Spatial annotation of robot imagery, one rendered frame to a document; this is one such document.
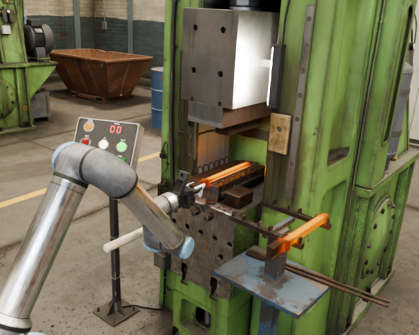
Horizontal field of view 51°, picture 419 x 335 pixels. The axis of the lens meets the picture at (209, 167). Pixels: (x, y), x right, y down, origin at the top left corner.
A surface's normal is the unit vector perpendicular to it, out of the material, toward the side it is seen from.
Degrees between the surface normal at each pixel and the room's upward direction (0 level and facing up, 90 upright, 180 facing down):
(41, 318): 0
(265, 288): 0
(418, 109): 90
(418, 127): 90
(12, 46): 79
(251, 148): 90
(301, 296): 0
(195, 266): 90
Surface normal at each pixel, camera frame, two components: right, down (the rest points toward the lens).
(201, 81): -0.63, 0.23
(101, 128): -0.18, -0.19
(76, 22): 0.80, 0.24
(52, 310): 0.05, -0.94
